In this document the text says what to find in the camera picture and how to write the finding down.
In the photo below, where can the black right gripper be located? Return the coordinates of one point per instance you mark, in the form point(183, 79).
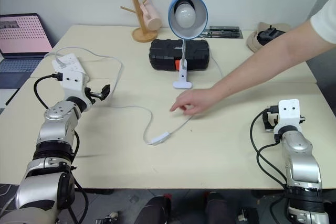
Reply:
point(274, 119)

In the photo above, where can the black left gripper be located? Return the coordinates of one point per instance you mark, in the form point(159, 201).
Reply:
point(95, 94)

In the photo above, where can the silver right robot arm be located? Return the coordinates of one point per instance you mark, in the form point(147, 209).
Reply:
point(300, 161)

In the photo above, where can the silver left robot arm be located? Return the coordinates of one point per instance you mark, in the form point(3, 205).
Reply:
point(53, 132)

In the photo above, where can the person's bare forearm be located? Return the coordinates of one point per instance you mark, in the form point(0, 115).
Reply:
point(273, 56)

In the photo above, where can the blue desk lamp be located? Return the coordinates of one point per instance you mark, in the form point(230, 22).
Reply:
point(187, 19)

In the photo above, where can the person's bare hand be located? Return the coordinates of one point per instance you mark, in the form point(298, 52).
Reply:
point(195, 100)

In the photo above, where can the white power strip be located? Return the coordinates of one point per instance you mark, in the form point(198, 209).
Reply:
point(68, 64)

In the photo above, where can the black plastic tool case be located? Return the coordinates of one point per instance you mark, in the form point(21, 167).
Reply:
point(164, 54)

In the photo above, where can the beige cloth hat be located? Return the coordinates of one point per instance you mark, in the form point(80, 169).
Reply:
point(253, 41)

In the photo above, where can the black power adapter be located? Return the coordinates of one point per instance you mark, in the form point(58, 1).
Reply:
point(269, 36)

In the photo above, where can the wooden mug tree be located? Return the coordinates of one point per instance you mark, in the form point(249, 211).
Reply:
point(139, 11)

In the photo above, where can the pink mug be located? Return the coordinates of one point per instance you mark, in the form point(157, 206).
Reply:
point(151, 16)

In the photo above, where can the dark rounded shape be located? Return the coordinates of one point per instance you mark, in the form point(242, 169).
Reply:
point(155, 209)
point(220, 208)

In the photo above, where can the laptop with pink screen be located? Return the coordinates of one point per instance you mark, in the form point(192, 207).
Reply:
point(22, 40)

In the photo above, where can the white shirt sleeve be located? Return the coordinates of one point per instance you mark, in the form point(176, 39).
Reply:
point(325, 22)

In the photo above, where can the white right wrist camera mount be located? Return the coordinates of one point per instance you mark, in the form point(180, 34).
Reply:
point(288, 112)

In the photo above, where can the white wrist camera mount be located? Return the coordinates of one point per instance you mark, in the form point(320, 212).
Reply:
point(288, 112)
point(73, 83)

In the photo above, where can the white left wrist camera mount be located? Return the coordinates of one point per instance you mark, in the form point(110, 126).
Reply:
point(73, 83)

